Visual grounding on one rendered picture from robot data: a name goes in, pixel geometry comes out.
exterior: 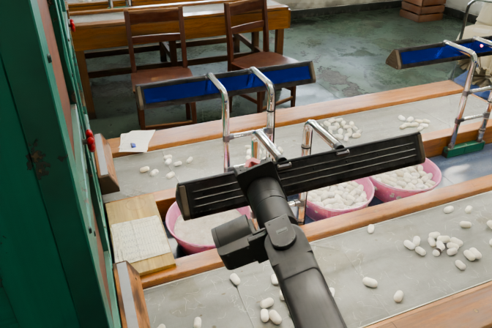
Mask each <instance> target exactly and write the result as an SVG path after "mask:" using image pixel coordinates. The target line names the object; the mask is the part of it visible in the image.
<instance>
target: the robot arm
mask: <svg viewBox="0 0 492 328"><path fill-rule="evenodd" d="M234 174H235V177H236V180H237V181H238V183H239V186H240V188H241V190H242V192H243V194H244V197H245V198H246V199H247V202H248V204H249V206H250V208H251V210H252V213H253V215H254V217H255V218H256V220H257V223H258V226H259V228H260V230H256V227H255V225H254V223H253V221H252V219H251V218H250V219H248V218H247V216H246V215H242V216H240V217H238V218H235V219H233V220H230V221H228V222H227V223H224V224H222V225H219V226H217V227H215V228H212V229H211V232H212V238H213V241H214V243H215V247H216V248H217V253H218V255H219V257H220V258H221V260H222V261H223V263H224V265H225V267H226V269H228V270H233V269H237V268H239V267H243V266H245V265H247V264H251V263H253V262H255V261H258V263H259V264H260V263H263V262H265V261H267V260H269V262H270V264H271V266H272V269H273V271H274V273H275V276H276V278H277V281H278V284H279V287H280V290H281V292H282V295H283V298H284V300H285V302H286V305H287V307H288V311H289V314H290V315H291V319H292V321H293V324H294V328H348V327H347V326H346V323H345V321H344V319H343V317H342V315H341V313H340V311H339V308H338V306H337V304H336V302H335V299H334V297H333V295H332V292H331V291H330V289H329V286H328V285H327V282H326V280H325V278H324V275H323V273H322V271H321V269H320V267H319V265H318V262H317V260H316V258H315V256H314V253H313V250H312V248H311V246H310V244H309V241H308V239H307V237H306V236H305V233H304V231H303V230H302V228H300V227H299V224H298V222H297V219H296V218H295V216H294V213H293V212H292V210H291V207H290V206H289V204H288V198H287V195H286V192H285V190H284V188H283V185H282V182H281V180H280V177H279V176H278V174H277V171H276V168H275V165H274V163H273V162H272V159H271V158H270V157H267V158H265V159H263V160H257V159H256V158H254V157H252V158H250V159H249V160H246V163H245V166H244V165H241V166H239V167H237V168H235V169H234Z"/></svg>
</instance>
